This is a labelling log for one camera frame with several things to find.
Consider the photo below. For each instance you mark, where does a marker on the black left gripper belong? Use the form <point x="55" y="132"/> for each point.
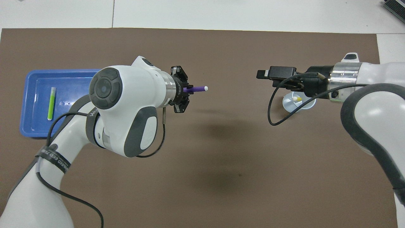
<point x="178" y="90"/>

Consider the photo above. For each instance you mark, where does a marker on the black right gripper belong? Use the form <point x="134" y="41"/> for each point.
<point x="319" y="81"/>

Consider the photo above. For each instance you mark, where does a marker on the purple pen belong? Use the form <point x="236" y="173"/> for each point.
<point x="194" y="89"/>

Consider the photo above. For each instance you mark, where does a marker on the green pen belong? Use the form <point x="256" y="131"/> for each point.
<point x="51" y="104"/>

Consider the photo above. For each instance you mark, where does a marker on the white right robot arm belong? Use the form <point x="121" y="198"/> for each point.
<point x="373" y="114"/>

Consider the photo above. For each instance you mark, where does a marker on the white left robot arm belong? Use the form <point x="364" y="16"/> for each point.
<point x="133" y="85"/>

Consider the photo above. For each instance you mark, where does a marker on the translucent plastic cup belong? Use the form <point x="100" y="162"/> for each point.
<point x="289" y="106"/>

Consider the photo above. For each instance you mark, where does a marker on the brown table mat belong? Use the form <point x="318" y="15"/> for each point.
<point x="221" y="174"/>

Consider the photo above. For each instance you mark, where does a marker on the grey ribbed device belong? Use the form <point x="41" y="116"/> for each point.
<point x="397" y="8"/>

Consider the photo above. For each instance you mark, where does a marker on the blue plastic tray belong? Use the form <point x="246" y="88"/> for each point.
<point x="34" y="95"/>

